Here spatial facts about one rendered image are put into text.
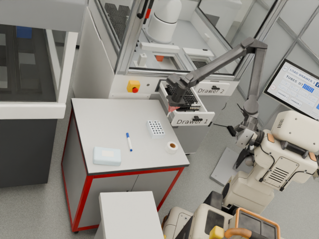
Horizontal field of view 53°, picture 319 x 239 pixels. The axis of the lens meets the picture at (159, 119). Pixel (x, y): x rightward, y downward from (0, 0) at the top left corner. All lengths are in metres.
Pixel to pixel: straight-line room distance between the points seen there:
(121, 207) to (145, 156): 0.38
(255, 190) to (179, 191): 1.07
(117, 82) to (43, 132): 0.55
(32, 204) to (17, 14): 1.42
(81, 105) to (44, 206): 0.81
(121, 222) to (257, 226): 0.66
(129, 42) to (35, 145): 0.87
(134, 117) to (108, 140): 0.28
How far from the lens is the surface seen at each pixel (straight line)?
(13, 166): 2.28
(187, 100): 2.17
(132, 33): 1.91
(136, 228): 1.60
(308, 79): 2.68
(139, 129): 2.01
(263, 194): 1.89
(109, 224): 1.58
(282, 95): 2.61
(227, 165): 3.20
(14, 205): 2.47
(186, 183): 2.89
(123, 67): 2.03
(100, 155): 1.74
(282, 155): 1.63
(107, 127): 1.95
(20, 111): 1.81
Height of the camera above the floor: 2.12
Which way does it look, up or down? 40 degrees down
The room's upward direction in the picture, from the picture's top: 24 degrees clockwise
